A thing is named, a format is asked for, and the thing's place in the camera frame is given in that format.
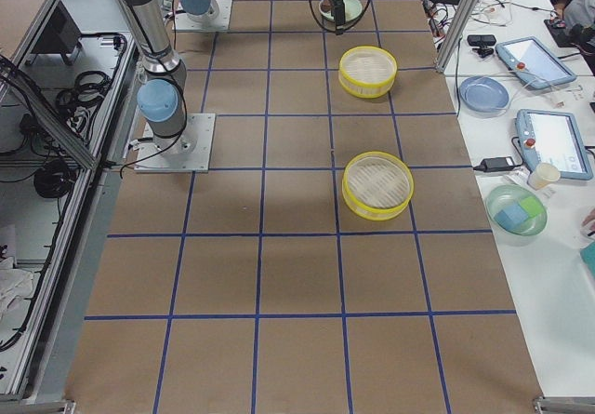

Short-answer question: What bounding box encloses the black power adapter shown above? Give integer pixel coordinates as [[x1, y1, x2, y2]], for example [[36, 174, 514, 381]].
[[473, 156, 522, 173]]

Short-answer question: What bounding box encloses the aluminium frame post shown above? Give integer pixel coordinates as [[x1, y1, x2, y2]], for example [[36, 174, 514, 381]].
[[435, 0, 478, 73]]

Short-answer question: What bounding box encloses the paper cup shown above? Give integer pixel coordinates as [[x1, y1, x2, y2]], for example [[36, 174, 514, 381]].
[[527, 163, 561, 190]]

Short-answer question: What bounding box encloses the near teach pendant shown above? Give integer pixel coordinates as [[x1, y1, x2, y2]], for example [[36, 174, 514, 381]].
[[515, 109, 594, 180]]

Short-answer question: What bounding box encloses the green bowl with sponges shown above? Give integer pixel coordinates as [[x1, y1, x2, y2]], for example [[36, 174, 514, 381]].
[[483, 184, 548, 247]]

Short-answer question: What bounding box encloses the teach pendant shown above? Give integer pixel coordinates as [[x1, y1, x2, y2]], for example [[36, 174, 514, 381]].
[[515, 109, 594, 180], [495, 36, 576, 89]]

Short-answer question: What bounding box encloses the black webcam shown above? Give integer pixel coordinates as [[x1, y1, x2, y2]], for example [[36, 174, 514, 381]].
[[467, 34, 496, 59]]

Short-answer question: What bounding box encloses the pale green plate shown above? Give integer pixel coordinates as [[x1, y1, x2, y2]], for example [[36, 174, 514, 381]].
[[318, 0, 364, 22]]

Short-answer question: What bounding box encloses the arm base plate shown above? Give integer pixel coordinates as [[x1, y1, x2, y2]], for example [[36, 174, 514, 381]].
[[134, 114, 216, 173], [174, 0, 233, 33]]

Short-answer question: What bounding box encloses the far teach pendant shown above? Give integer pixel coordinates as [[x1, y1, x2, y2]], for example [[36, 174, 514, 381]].
[[495, 36, 576, 89]]

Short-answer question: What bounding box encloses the blue plate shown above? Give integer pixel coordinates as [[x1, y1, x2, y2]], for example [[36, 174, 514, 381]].
[[458, 76, 509, 116]]

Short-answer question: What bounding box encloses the yellow rimmed steamer basket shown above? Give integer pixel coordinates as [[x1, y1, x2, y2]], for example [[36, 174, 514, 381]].
[[338, 46, 398, 99], [341, 151, 415, 221]]

